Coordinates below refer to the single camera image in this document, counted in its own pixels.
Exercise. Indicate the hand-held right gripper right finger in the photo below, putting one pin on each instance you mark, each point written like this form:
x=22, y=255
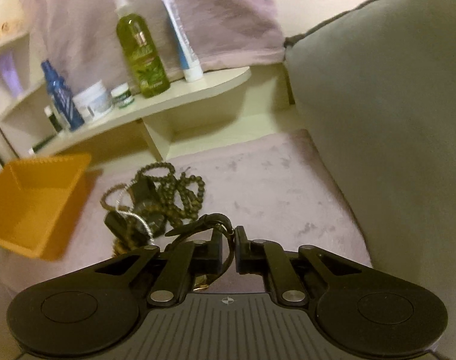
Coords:
x=243, y=255

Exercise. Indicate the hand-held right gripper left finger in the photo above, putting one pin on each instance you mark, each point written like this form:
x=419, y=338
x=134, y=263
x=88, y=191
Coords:
x=209, y=255

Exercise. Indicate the black wrist watch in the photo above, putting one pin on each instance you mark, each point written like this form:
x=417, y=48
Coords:
x=145, y=217

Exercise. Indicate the orange plastic tray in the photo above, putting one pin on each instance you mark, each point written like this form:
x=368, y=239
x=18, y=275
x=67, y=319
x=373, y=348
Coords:
x=36, y=213

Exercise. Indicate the pink plush mat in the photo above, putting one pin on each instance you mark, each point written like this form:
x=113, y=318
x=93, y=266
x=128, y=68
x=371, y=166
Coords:
x=269, y=195

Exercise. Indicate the white wooden shelf unit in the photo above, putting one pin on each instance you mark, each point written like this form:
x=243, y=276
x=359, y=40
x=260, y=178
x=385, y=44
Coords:
x=198, y=86

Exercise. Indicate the small green label jar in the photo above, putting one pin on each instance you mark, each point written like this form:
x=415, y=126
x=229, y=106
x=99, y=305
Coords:
x=122, y=97

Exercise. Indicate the white cream jar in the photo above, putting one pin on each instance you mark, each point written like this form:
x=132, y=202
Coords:
x=93, y=101

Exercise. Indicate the dark green tube white cap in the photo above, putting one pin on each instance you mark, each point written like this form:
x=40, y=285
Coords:
x=40, y=145

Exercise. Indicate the green lip balm stick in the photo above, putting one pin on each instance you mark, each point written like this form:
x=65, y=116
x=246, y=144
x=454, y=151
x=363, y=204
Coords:
x=54, y=120

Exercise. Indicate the grey cushion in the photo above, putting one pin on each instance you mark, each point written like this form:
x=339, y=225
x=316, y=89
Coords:
x=382, y=101

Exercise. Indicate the green spray bottle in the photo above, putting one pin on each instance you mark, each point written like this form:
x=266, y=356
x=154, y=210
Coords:
x=141, y=56

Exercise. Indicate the blue spray bottle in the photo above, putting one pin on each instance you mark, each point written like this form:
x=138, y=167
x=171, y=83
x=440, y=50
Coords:
x=64, y=101

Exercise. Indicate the blue and white tube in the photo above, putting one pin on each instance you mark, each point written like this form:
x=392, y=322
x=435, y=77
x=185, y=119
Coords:
x=183, y=45

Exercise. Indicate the pink hanging towel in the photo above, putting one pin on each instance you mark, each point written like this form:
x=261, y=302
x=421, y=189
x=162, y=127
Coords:
x=220, y=15

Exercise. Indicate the purple tube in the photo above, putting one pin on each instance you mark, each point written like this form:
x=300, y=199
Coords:
x=10, y=75

